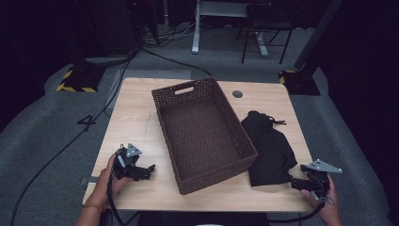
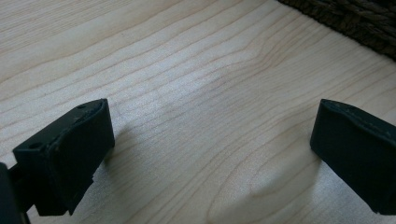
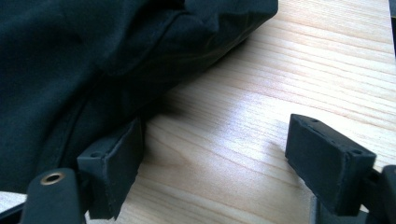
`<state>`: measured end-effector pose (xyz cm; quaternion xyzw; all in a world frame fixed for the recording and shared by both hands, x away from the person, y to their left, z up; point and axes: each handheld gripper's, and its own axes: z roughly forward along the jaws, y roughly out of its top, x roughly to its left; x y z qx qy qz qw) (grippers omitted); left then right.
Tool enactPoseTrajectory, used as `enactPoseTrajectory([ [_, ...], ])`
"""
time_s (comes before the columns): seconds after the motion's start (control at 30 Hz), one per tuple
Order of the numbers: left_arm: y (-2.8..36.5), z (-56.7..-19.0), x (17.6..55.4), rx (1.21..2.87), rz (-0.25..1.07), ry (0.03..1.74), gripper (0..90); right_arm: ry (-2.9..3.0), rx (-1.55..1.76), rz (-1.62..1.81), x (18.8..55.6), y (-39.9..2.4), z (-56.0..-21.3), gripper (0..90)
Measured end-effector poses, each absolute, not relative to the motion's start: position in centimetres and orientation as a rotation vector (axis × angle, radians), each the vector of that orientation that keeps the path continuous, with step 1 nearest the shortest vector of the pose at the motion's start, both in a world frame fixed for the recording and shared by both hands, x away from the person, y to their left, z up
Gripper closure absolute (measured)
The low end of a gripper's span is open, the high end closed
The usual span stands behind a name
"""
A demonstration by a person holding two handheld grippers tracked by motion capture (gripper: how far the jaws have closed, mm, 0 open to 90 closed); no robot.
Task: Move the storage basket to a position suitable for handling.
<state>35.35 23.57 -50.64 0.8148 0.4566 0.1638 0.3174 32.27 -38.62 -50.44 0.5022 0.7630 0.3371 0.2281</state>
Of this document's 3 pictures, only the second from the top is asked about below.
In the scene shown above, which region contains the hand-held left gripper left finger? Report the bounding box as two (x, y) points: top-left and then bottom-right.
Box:
(12, 98), (116, 217)

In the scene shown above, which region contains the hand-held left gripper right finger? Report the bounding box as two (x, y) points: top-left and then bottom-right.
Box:
(309, 98), (396, 216)

